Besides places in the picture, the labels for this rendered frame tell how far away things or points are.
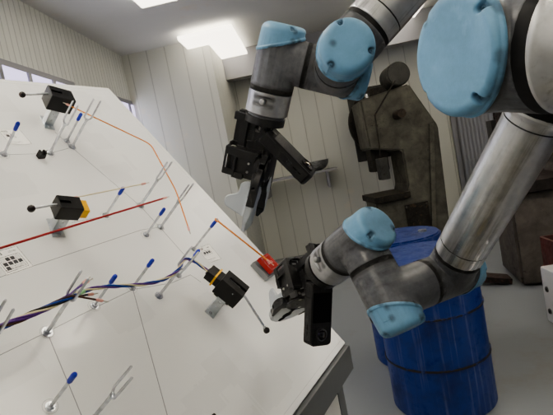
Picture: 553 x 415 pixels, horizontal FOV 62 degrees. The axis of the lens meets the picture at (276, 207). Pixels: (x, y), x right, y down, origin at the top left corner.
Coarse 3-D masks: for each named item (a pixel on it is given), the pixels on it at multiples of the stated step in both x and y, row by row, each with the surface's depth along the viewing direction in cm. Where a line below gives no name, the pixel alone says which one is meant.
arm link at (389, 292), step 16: (384, 256) 71; (352, 272) 72; (368, 272) 70; (384, 272) 69; (400, 272) 71; (416, 272) 71; (432, 272) 72; (368, 288) 70; (384, 288) 68; (400, 288) 69; (416, 288) 70; (432, 288) 71; (368, 304) 70; (384, 304) 68; (400, 304) 67; (416, 304) 68; (432, 304) 72; (384, 320) 68; (400, 320) 67; (416, 320) 67; (384, 336) 69
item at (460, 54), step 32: (448, 0) 42; (480, 0) 39; (512, 0) 39; (544, 0) 36; (448, 32) 42; (480, 32) 39; (512, 32) 38; (544, 32) 36; (448, 64) 43; (480, 64) 40; (512, 64) 38; (544, 64) 37; (448, 96) 44; (480, 96) 41; (512, 96) 40; (544, 96) 38
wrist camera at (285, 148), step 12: (276, 132) 83; (264, 144) 81; (276, 144) 80; (288, 144) 83; (276, 156) 81; (288, 156) 81; (300, 156) 84; (288, 168) 82; (300, 168) 81; (312, 168) 83; (300, 180) 82
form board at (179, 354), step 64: (0, 128) 99; (64, 128) 113; (128, 128) 132; (0, 192) 86; (64, 192) 97; (128, 192) 111; (192, 192) 128; (64, 256) 85; (128, 256) 95; (192, 256) 108; (256, 256) 125; (0, 320) 69; (64, 320) 75; (128, 320) 83; (192, 320) 93; (256, 320) 105; (0, 384) 63; (64, 384) 68; (128, 384) 74; (192, 384) 82; (256, 384) 91
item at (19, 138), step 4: (0, 132) 98; (4, 132) 99; (8, 132) 100; (16, 132) 101; (20, 132) 102; (4, 136) 98; (8, 136) 99; (16, 136) 100; (20, 136) 101; (24, 136) 102; (12, 140) 99; (16, 140) 100; (20, 140) 100; (24, 140) 101; (28, 140) 102; (12, 144) 98; (16, 144) 99; (20, 144) 99
